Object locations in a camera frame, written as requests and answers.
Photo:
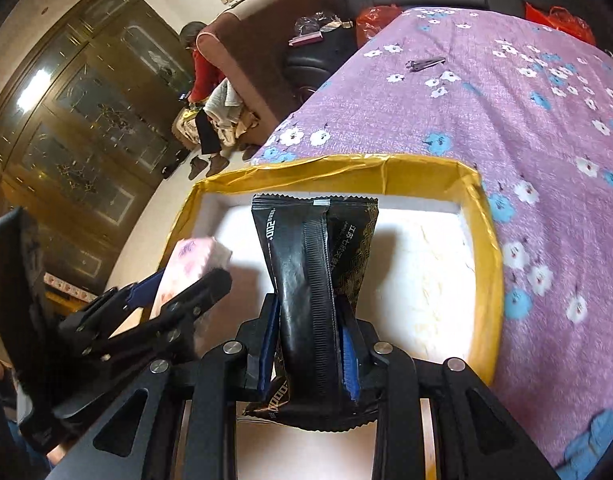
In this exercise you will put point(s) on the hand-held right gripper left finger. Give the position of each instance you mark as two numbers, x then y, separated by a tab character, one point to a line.
272	335

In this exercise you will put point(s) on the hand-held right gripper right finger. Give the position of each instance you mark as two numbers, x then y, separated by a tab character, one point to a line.
350	370

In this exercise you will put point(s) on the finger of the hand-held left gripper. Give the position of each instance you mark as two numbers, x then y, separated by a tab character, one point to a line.
201	292
141	287

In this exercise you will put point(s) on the pink tissue pack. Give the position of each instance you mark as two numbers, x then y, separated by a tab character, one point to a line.
186	265

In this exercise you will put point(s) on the black foil packet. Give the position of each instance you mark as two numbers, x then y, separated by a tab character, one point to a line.
306	310

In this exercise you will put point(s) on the yellow cardboard tray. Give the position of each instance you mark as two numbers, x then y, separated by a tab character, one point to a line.
426	270

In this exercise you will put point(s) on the dark floor slippers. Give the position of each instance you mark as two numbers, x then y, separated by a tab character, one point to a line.
172	167

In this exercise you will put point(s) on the floral sofa cover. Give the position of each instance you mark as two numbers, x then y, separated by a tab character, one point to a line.
239	130

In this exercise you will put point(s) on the wooden glass-panel doors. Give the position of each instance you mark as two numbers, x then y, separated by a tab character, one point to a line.
86	110

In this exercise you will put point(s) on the grey garment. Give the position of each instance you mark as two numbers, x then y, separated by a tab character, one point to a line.
224	100

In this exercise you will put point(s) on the brown armchair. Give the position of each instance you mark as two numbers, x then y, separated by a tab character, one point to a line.
266	35

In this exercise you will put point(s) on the pink pouch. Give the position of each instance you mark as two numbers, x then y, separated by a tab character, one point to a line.
304	39

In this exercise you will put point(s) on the clear plastic bag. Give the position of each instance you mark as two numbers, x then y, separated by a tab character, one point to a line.
319	22

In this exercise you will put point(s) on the small metal clip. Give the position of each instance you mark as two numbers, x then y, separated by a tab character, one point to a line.
424	64

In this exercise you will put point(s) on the red plastic bag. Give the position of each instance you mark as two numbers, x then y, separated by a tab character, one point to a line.
376	22
566	22

